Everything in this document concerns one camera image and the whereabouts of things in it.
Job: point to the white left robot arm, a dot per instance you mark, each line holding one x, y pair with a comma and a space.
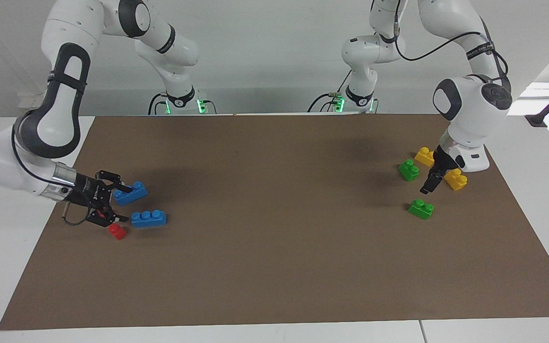
470, 114

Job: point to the yellow two-stud toy brick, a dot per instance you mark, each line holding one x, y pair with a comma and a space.
423, 156
456, 181

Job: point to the white power strip box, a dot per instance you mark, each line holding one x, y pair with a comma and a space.
29, 102

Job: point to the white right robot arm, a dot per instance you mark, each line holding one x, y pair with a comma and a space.
60, 71

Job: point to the green two-stud toy brick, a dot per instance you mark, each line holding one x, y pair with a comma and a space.
421, 209
409, 171

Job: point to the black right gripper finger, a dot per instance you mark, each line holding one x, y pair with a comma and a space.
105, 218
115, 181

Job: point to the brown table mat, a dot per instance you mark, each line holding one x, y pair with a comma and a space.
274, 262

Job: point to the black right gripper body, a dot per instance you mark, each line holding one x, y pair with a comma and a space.
91, 193

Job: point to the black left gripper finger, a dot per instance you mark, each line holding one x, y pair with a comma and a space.
428, 185
439, 178

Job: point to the blue three-stud toy brick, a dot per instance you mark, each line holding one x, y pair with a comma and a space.
139, 190
148, 220

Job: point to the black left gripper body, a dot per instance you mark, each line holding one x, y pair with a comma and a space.
442, 162

